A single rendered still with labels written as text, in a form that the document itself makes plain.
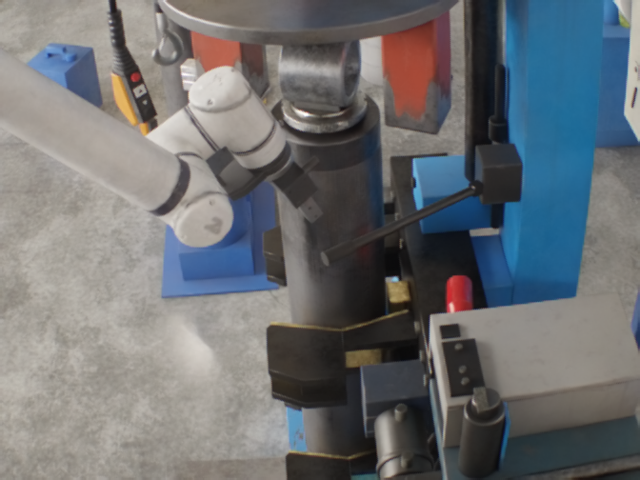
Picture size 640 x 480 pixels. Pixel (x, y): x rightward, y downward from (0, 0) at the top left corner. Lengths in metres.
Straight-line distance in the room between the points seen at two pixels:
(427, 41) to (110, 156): 0.66
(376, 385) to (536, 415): 0.37
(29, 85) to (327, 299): 1.07
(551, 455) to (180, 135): 0.91
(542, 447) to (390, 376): 0.39
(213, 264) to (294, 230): 1.75
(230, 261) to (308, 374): 1.71
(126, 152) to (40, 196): 3.16
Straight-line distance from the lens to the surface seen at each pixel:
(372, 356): 2.18
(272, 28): 1.56
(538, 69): 1.86
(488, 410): 1.67
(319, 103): 1.89
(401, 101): 1.82
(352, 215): 1.99
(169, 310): 3.74
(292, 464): 2.53
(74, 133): 1.28
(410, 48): 1.76
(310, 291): 2.13
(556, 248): 2.13
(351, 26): 1.55
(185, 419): 3.36
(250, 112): 1.51
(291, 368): 2.11
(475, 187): 1.96
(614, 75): 4.28
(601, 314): 1.96
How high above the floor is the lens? 2.55
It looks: 40 degrees down
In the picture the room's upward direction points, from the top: 5 degrees counter-clockwise
